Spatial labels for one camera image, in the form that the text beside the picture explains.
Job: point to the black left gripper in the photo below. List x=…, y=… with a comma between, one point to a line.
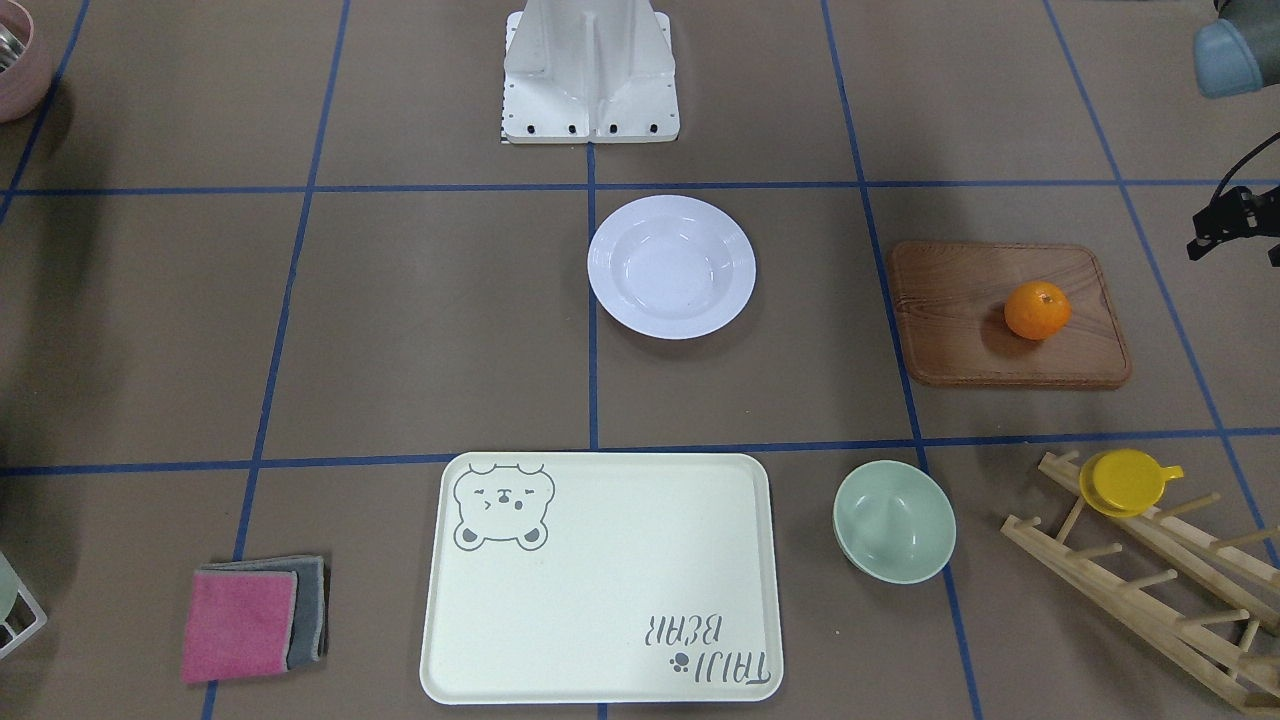
x=1232, y=220

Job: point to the orange fruit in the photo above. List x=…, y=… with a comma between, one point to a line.
x=1037, y=310

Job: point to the white round plate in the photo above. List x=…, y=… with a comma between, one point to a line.
x=671, y=267

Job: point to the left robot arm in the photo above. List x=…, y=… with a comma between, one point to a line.
x=1237, y=54

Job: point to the cream bear print tray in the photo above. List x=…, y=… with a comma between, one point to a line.
x=583, y=577

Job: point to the yellow cup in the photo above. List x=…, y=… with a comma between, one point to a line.
x=1125, y=482

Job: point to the wooden cutting board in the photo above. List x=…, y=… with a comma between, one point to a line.
x=949, y=298

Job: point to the wooden dish rack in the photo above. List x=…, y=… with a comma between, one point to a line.
x=1205, y=611

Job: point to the mint green bowl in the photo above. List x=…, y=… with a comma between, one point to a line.
x=894, y=522

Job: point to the grey cloth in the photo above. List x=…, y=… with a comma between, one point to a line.
x=309, y=609

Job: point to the pink cloth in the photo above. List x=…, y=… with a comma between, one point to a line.
x=239, y=625

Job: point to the pink bowl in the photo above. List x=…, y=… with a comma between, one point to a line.
x=27, y=63

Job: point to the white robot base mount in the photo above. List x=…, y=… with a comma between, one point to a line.
x=589, y=72

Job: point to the white wire rack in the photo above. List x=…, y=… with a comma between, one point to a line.
x=21, y=614

